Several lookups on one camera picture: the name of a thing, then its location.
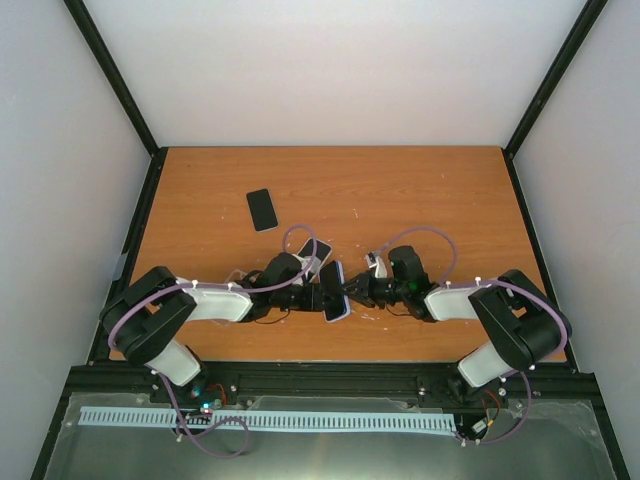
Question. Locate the lavender phone case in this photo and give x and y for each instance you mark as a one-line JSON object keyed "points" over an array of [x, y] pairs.
{"points": [[342, 300]]}

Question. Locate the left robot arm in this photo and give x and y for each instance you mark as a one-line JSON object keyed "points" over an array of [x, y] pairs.
{"points": [[142, 322]]}

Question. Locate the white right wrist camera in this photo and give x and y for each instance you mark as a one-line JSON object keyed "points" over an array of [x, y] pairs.
{"points": [[376, 265]]}

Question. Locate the blue phone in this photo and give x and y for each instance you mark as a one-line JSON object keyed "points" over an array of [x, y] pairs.
{"points": [[334, 290]]}

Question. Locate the clear magsafe phone case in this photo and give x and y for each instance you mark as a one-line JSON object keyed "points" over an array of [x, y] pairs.
{"points": [[235, 275]]}

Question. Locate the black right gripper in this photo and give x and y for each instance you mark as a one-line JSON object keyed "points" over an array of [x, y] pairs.
{"points": [[363, 279]]}

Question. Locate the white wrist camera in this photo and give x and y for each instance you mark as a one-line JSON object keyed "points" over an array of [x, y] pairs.
{"points": [[309, 264], [376, 265]]}

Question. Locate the light blue slotted cable duct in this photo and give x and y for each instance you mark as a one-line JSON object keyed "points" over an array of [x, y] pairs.
{"points": [[272, 421]]}

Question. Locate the black aluminium frame rail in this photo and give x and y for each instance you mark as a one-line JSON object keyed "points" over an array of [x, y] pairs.
{"points": [[420, 384]]}

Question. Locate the black phone face up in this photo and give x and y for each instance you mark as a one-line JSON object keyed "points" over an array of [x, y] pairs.
{"points": [[262, 211]]}

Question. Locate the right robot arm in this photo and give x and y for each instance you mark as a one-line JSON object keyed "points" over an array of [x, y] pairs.
{"points": [[522, 325]]}

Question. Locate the small green led circuit board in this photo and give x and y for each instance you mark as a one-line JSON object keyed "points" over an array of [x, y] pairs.
{"points": [[211, 399]]}

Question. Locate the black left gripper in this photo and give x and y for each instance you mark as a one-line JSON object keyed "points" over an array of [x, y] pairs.
{"points": [[315, 298]]}

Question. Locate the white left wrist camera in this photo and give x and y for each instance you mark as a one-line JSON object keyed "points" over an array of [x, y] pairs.
{"points": [[309, 264]]}

